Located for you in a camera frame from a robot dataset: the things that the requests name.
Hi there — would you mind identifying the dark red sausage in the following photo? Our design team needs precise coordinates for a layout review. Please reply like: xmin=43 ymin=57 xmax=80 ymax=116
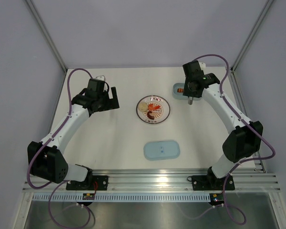
xmin=146 ymin=111 xmax=155 ymax=120

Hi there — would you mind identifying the red shrimp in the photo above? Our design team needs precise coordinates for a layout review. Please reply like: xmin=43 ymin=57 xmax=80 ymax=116
xmin=148 ymin=103 xmax=162 ymax=112

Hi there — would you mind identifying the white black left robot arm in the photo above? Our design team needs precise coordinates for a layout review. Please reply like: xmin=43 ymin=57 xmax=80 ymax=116
xmin=27 ymin=79 xmax=120 ymax=190

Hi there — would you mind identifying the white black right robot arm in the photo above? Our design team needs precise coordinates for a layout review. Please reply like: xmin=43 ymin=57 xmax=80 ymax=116
xmin=183 ymin=61 xmax=263 ymax=190

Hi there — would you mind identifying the light blue lunch box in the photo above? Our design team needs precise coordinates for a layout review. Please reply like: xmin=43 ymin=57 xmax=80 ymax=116
xmin=172 ymin=83 xmax=202 ymax=102

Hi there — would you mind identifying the light blue lunch box lid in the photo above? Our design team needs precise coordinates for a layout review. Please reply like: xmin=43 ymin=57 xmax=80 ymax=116
xmin=143 ymin=140 xmax=180 ymax=161

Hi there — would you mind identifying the round printed ceramic plate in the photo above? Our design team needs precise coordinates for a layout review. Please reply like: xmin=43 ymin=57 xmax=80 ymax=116
xmin=136 ymin=95 xmax=171 ymax=125

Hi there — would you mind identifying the white steamed bun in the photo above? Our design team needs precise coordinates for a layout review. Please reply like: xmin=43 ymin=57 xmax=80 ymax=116
xmin=138 ymin=102 xmax=148 ymax=112

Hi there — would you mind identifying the left small circuit board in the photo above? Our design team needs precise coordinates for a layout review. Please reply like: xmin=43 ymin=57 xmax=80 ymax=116
xmin=82 ymin=193 xmax=95 ymax=200

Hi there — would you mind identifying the small circuit board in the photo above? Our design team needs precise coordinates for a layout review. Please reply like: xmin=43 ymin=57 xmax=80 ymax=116
xmin=82 ymin=193 xmax=95 ymax=200
xmin=210 ymin=193 xmax=224 ymax=206

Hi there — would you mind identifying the right small circuit board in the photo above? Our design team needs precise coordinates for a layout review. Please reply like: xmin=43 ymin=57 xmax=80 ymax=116
xmin=210 ymin=193 xmax=224 ymax=206

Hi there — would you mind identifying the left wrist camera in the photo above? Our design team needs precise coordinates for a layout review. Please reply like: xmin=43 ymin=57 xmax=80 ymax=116
xmin=95 ymin=75 xmax=106 ymax=82

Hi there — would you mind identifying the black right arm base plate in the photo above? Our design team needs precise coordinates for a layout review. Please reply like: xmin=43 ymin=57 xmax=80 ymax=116
xmin=187 ymin=175 xmax=225 ymax=191

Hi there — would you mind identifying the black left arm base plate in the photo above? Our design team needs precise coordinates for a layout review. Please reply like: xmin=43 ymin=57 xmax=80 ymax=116
xmin=66 ymin=175 xmax=109 ymax=191

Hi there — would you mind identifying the aluminium front rail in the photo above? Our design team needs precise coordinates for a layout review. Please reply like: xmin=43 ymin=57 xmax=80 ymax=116
xmin=22 ymin=168 xmax=281 ymax=193

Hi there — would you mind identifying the white slotted cable duct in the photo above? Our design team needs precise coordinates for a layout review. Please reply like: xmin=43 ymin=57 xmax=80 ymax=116
xmin=32 ymin=193 xmax=210 ymax=202

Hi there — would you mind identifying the right aluminium frame post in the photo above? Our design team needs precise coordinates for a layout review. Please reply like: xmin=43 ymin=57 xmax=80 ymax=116
xmin=230 ymin=0 xmax=276 ymax=73

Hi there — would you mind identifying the aluminium frame post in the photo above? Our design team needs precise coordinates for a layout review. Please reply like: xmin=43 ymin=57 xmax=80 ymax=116
xmin=23 ymin=0 xmax=68 ymax=73
xmin=230 ymin=0 xmax=276 ymax=73

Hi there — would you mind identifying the left aluminium frame post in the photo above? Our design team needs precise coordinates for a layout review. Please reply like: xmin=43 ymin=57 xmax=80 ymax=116
xmin=23 ymin=0 xmax=68 ymax=73

